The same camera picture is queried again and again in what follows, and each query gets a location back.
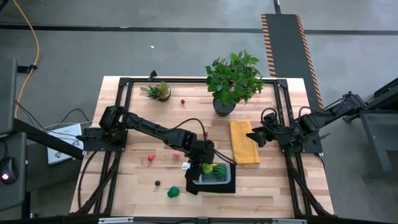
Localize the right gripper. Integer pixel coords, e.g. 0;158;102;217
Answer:
246;127;285;147

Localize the black side desk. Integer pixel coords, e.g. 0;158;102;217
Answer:
0;57;85;218

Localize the yellow cable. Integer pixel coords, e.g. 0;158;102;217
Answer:
11;0;40;119

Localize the black striped floor cable ramp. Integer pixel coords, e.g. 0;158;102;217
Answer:
260;12;325;110

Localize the black floor cable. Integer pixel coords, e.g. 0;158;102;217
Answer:
14;99;93;131

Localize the grey metal stand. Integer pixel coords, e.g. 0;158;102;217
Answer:
341;77;398;182

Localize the leafy plant in black pot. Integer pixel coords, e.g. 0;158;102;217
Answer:
204;49;266;118

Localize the white printed box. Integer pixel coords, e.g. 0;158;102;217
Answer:
46;123;85;166

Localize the yellow cloth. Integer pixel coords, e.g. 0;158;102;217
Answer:
229;120;261;168

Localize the black aluminium rig frame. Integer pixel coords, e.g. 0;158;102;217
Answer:
70;76;336;218

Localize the black cloth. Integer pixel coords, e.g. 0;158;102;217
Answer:
182;161;237;196

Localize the small potted succulent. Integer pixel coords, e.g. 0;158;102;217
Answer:
140;81;172;103

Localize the striped green watermelon toy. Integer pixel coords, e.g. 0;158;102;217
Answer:
212;164;228;179

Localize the black computer mouse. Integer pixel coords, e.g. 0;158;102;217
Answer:
0;156;20;185

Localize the green bell pepper toy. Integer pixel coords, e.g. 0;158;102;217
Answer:
167;185;181;199

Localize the silver metal bracket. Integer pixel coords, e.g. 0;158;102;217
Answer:
271;218;308;224
98;217;135;224

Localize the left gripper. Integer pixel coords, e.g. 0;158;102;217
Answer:
188;139;216;182

